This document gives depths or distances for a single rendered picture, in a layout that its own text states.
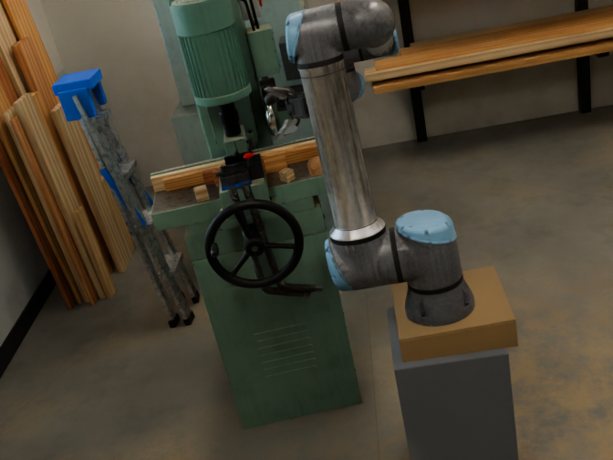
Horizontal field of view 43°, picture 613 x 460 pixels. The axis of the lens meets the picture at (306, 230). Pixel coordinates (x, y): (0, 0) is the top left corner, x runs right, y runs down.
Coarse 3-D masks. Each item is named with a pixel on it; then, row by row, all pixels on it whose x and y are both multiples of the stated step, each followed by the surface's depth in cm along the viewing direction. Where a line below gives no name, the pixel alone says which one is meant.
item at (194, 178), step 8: (288, 152) 248; (296, 152) 249; (304, 152) 249; (312, 152) 249; (288, 160) 249; (296, 160) 250; (304, 160) 250; (176, 176) 249; (184, 176) 248; (192, 176) 249; (200, 176) 249; (168, 184) 249; (176, 184) 249; (184, 184) 250; (192, 184) 250
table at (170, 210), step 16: (272, 176) 244; (304, 176) 239; (320, 176) 236; (160, 192) 251; (176, 192) 248; (192, 192) 245; (208, 192) 243; (272, 192) 237; (288, 192) 238; (304, 192) 238; (320, 192) 239; (160, 208) 239; (176, 208) 237; (192, 208) 237; (208, 208) 237; (160, 224) 238; (176, 224) 238; (224, 224) 230
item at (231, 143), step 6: (240, 126) 251; (228, 138) 243; (234, 138) 242; (240, 138) 241; (246, 138) 250; (228, 144) 241; (234, 144) 241; (240, 144) 241; (246, 144) 242; (228, 150) 242; (234, 150) 242; (240, 150) 242; (246, 150) 242
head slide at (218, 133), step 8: (248, 96) 252; (240, 104) 249; (248, 104) 250; (208, 112) 250; (216, 112) 250; (240, 112) 251; (248, 112) 251; (216, 120) 251; (240, 120) 252; (248, 120) 252; (216, 128) 252; (248, 128) 253; (216, 136) 253; (256, 136) 255; (216, 144) 255
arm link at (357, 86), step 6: (348, 72) 240; (354, 72) 241; (348, 78) 240; (354, 78) 241; (360, 78) 244; (348, 84) 240; (354, 84) 241; (360, 84) 243; (354, 90) 242; (360, 90) 244; (354, 96) 243; (360, 96) 246
